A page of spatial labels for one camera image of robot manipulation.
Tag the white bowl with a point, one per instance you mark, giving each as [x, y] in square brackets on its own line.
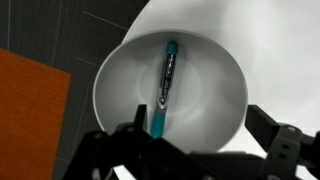
[208, 97]

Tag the teal and black marker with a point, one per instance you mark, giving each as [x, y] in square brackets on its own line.
[159, 116]

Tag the round white table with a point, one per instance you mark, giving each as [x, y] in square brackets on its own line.
[275, 42]

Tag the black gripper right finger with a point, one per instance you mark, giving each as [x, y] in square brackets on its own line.
[261, 126]

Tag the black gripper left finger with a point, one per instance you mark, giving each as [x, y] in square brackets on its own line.
[140, 120]

